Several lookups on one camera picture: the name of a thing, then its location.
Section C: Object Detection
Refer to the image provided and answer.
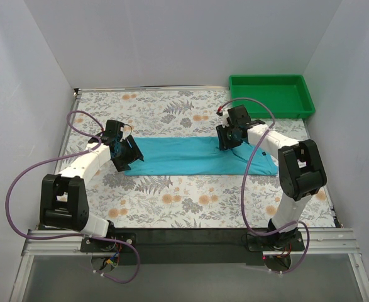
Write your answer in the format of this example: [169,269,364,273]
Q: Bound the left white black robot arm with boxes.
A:
[40,120,144,252]

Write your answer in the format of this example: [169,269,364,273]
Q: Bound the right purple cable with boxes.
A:
[217,98,311,275]

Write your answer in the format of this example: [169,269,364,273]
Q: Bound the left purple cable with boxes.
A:
[4,109,141,284]

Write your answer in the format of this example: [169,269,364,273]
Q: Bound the green plastic tray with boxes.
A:
[229,74,316,119]

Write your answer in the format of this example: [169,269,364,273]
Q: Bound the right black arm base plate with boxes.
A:
[241,230,305,252]

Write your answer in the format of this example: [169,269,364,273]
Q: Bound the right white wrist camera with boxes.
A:
[216,106,230,128]

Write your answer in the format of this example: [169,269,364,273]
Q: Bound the purple cable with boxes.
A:
[217,98,311,275]
[4,109,141,284]

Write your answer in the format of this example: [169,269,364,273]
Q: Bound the aluminium frame rail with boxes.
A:
[11,228,369,301]

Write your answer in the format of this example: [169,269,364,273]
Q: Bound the turquoise t shirt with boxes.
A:
[123,135,279,177]

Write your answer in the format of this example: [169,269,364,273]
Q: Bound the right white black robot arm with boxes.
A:
[216,105,327,250]

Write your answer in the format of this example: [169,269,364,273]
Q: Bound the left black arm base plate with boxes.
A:
[80,232,137,253]

